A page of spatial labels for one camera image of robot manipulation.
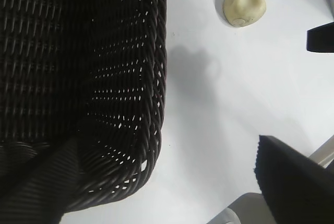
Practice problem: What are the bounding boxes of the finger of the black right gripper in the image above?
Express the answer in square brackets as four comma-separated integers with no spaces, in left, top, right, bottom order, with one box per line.
[306,21,334,54]

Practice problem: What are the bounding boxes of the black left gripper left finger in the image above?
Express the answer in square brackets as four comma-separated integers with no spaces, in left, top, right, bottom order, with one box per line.
[0,137,82,224]

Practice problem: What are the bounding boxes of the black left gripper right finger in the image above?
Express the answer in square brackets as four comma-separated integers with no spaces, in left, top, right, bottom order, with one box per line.
[253,134,334,224]

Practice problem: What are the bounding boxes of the dark brown woven basket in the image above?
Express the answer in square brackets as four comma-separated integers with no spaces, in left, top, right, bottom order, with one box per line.
[0,0,168,213]

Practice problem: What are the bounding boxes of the white metal frame bar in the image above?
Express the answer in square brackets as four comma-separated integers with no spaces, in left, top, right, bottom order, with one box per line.
[309,134,334,169]

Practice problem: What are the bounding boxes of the white rounded metal bracket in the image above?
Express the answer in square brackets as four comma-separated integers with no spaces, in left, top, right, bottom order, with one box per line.
[207,192,265,224]

